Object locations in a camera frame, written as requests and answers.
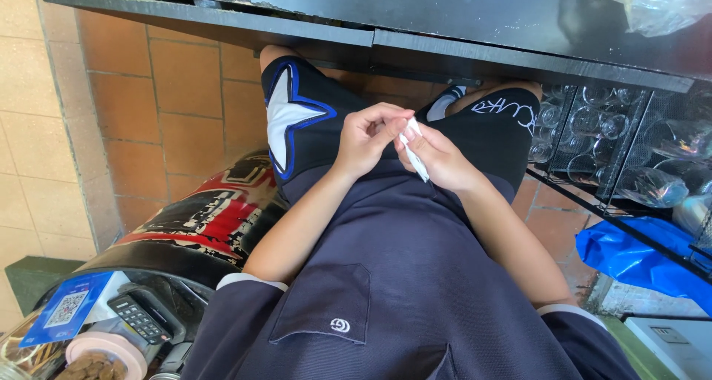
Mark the person's left hand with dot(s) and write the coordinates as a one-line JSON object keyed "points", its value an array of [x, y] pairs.
{"points": [[356, 146]]}

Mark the person's right hand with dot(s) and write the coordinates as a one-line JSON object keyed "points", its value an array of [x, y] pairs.
{"points": [[439, 163]]}

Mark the white paper packet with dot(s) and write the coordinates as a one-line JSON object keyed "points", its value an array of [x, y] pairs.
{"points": [[418, 166]]}

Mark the black shorts with star print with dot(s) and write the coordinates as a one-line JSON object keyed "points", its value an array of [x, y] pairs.
{"points": [[311, 141]]}

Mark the person's right knee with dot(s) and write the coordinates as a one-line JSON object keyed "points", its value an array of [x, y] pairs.
{"points": [[506, 89]]}

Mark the person's knee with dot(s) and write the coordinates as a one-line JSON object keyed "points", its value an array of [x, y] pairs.
{"points": [[506, 89], [275, 52]]}

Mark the person's left knee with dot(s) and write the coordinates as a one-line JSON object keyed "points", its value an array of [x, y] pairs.
{"points": [[275, 52]]}

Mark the navy polo shirt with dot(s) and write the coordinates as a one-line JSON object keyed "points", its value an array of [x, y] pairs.
{"points": [[400, 291]]}

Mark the black counter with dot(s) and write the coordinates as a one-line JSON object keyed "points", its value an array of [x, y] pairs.
{"points": [[389, 13]]}

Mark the red and black painted barrel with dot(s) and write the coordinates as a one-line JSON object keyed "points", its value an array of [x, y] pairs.
{"points": [[206, 224]]}

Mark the blue plastic bag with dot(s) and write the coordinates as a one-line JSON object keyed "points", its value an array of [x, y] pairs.
{"points": [[634, 257]]}

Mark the clear plastic bag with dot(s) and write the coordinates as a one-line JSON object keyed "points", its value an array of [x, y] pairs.
{"points": [[656, 4]]}

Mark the black card payment terminal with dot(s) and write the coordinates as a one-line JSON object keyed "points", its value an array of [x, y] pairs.
{"points": [[142, 316]]}

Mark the white box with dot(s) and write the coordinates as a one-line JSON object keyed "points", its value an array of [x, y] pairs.
{"points": [[676, 346]]}

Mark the pink lidded cookie jar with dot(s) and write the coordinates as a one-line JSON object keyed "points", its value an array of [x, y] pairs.
{"points": [[105, 358]]}

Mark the blue code sign card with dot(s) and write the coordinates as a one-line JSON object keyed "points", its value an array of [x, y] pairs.
{"points": [[64, 307]]}

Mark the dark green block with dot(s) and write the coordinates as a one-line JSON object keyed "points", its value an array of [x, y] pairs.
{"points": [[39, 280]]}

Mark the clear glass jar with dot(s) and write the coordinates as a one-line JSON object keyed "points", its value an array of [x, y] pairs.
{"points": [[25, 358]]}

